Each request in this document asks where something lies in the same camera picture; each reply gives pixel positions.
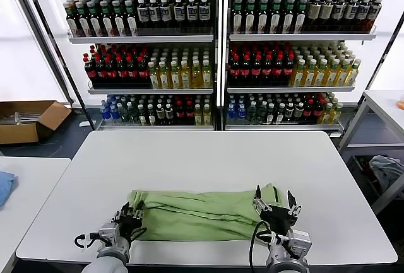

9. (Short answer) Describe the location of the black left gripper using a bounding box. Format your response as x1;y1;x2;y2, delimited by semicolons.
110;202;146;242

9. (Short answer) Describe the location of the grey diagonal frame pole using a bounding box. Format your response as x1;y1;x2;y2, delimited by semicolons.
4;0;75;107

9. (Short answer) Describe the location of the dark bottle beige label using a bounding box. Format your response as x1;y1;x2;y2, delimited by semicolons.
343;0;360;32
319;0;335;33
306;0;322;33

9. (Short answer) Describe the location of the grey crumpled cloth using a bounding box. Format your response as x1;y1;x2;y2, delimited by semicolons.
368;154;404;195

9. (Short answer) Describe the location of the white shelf rack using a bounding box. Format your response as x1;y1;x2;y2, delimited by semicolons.
220;0;400;135
45;0;222;132

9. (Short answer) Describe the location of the white side table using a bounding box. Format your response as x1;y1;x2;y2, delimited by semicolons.
0;156;72;273

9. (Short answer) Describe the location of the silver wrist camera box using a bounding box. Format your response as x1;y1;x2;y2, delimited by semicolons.
98;222;122;239
288;230;312;252

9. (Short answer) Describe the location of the dark bottle white label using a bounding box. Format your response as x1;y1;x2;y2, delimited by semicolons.
186;0;199;28
148;0;161;28
160;0;173;28
173;0;186;28
365;0;383;32
198;0;211;28
331;0;347;33
355;0;371;32
136;0;150;28

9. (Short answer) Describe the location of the black diagonal frame pole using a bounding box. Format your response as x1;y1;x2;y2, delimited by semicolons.
342;11;404;135
18;0;97;131

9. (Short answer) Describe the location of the grey frame side table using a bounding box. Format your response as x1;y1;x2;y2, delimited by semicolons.
337;89;404;216

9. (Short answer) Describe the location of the black left gripper cable loop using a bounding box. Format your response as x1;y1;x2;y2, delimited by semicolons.
129;227;148;241

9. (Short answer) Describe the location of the metal rods bundle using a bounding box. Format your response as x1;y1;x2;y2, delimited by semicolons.
0;111;42;126

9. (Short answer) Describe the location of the dark bottle green cap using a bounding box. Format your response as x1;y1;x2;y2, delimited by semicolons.
232;0;244;34
87;1;104;38
282;0;295;34
64;0;80;38
244;0;256;34
257;0;269;34
124;0;139;37
99;0;115;37
294;0;307;33
75;1;92;38
112;0;127;37
270;0;282;34

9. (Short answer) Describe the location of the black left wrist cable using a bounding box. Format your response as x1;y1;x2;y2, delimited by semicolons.
74;233;102;249

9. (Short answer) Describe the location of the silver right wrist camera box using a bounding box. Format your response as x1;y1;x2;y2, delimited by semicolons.
288;230;312;252

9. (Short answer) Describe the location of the green polo shirt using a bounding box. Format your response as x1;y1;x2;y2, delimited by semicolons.
127;183;287;243

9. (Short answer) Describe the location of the brown cardboard box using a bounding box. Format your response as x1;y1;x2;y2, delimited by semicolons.
0;100;73;145

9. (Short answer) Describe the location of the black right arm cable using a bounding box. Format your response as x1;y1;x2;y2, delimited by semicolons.
248;220;275;273

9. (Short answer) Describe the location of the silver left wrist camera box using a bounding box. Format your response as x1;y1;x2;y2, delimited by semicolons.
98;222;122;239

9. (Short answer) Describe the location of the black storage crate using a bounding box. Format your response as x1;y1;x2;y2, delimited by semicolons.
349;154;391;205

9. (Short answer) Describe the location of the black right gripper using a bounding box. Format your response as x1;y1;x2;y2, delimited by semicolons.
252;185;302;233

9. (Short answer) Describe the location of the blue folded cloth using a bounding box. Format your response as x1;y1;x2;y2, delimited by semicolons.
0;170;19;208

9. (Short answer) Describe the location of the cola bottle red cap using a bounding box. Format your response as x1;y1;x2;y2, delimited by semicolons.
273;52;285;85
262;54;274;86
116;55;129;86
94;55;107;87
83;54;97;88
105;55;118;87
229;54;241;86
137;55;150;86
126;55;139;86
185;101;195;125
175;101;186;125
312;99;324;122
251;54;263;86
240;54;253;86
303;99;314;122
283;52;295;84

